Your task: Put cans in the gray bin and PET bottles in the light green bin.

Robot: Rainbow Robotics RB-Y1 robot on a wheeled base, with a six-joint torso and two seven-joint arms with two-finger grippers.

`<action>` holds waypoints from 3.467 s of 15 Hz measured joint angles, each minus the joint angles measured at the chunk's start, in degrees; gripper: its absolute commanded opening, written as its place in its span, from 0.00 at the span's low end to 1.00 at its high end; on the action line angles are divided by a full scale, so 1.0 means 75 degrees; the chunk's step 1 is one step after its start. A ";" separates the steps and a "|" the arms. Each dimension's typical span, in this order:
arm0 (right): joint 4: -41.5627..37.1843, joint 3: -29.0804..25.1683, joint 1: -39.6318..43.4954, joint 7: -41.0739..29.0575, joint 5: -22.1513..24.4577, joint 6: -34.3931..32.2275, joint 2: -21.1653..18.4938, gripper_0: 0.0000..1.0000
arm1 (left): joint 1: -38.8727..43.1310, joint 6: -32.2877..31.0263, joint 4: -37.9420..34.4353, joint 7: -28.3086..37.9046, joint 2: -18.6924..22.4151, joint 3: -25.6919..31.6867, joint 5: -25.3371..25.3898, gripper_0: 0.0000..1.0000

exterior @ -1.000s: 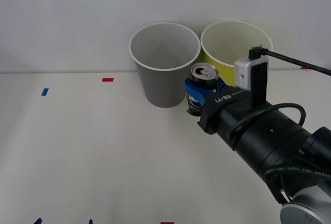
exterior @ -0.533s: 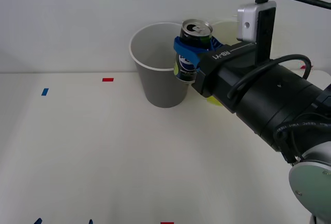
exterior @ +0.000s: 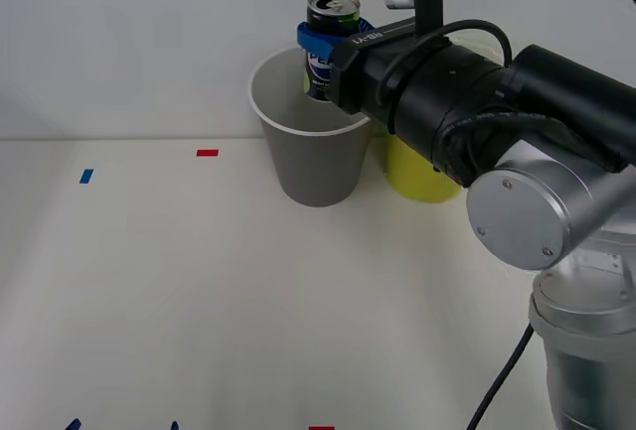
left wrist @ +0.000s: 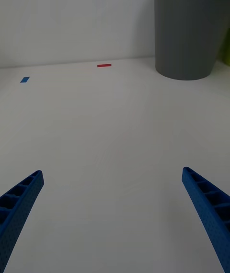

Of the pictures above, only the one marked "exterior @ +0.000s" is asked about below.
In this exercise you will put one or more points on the silver and black right arm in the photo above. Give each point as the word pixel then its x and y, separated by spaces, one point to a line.
pixel 522 211

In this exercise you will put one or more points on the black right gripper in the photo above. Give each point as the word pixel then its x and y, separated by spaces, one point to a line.
pixel 365 77

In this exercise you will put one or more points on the grey plastic waste bin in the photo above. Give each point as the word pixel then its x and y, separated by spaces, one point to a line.
pixel 313 167

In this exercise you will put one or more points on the black and blue drink can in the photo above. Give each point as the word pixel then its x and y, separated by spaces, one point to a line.
pixel 324 20

